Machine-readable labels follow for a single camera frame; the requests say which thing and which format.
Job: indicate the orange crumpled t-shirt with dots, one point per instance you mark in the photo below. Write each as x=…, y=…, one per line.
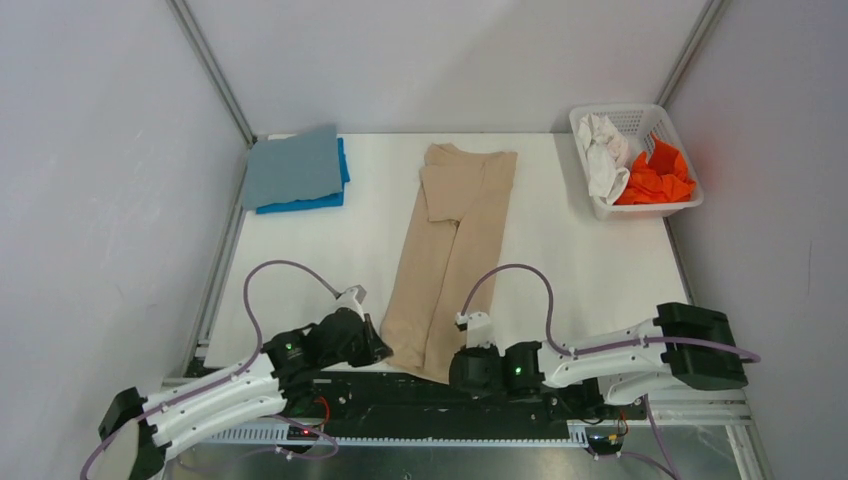
x=660, y=178

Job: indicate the aluminium frame rail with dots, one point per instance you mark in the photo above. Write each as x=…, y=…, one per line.
x=691, y=434

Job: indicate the white crumpled t-shirt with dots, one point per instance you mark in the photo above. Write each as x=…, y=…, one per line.
x=607, y=152

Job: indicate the beige t-shirt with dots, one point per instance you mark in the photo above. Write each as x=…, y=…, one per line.
x=454, y=237

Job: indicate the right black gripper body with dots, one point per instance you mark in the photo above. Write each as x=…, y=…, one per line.
x=480, y=351

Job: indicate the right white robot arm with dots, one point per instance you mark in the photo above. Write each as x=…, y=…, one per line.
x=682, y=345

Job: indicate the controller board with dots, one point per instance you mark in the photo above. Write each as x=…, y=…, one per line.
x=604, y=445
x=303, y=434

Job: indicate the corner aluminium post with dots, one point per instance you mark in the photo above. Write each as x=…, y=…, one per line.
x=707, y=21
x=204, y=53

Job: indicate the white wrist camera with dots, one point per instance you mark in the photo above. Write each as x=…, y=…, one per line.
x=352, y=299
x=478, y=329

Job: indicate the folded grey t-shirt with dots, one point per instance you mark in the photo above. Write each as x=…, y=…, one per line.
x=302, y=172

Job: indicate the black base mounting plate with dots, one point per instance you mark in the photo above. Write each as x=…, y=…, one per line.
x=399, y=407

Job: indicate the right controller board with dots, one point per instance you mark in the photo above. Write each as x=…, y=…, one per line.
x=604, y=445

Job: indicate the right corner aluminium post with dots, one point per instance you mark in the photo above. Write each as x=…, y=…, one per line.
x=707, y=21

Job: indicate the left corner aluminium post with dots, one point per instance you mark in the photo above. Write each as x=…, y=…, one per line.
x=204, y=53

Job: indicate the left controller board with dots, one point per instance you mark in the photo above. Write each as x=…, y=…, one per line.
x=303, y=434

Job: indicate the white plastic laundry basket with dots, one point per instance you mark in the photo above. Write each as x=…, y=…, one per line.
x=633, y=161

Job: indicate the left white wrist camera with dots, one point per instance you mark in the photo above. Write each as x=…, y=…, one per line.
x=352, y=299

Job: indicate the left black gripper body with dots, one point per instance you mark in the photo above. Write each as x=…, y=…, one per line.
x=361, y=350

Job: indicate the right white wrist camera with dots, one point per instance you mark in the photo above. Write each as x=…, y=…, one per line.
x=478, y=329

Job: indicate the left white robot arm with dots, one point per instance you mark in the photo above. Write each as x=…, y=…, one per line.
x=283, y=370

